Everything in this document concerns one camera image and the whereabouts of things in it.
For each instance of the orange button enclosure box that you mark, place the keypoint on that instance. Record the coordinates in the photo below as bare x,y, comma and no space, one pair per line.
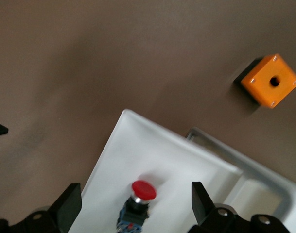
266,80

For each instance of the white plastic tray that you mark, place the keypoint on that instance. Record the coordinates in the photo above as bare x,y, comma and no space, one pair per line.
147,155

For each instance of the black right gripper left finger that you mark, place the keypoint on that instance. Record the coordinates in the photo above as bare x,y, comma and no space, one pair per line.
62,211

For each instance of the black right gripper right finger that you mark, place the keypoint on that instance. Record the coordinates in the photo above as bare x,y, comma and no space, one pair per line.
206,211

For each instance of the red mushroom push button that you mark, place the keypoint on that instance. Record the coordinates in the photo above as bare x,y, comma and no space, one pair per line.
143,190

